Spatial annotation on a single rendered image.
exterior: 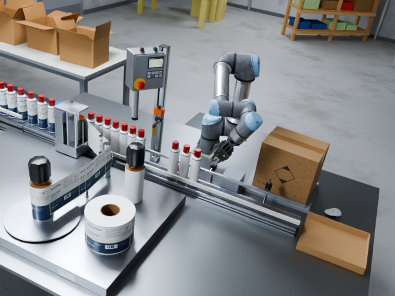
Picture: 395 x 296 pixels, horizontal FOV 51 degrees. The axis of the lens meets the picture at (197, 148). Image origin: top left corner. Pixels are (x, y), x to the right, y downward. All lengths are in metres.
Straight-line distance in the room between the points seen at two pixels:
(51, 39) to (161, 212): 2.47
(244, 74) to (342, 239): 0.96
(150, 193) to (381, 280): 1.92
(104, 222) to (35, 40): 2.76
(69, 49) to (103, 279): 2.55
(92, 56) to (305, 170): 2.24
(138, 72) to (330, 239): 1.22
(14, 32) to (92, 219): 2.85
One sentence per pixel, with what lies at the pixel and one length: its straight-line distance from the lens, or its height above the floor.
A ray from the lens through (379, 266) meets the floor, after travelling 3.43.
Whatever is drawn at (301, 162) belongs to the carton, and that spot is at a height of 1.09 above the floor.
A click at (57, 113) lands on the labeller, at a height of 1.11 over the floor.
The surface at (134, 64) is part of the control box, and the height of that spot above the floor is 1.43.
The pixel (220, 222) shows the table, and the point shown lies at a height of 0.83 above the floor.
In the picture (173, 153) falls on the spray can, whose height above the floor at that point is 1.03.
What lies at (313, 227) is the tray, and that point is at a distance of 2.13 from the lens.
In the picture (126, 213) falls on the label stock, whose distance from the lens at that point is 1.69.
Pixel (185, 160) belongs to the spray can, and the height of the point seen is 1.02.
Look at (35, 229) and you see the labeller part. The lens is 1.85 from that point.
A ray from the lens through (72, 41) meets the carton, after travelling 3.79.
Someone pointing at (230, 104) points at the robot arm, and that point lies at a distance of 1.89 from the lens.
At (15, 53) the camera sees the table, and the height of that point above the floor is 0.78.
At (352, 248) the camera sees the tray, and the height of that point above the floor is 0.83.
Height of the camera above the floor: 2.12
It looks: 30 degrees down
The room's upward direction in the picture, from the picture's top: 8 degrees clockwise
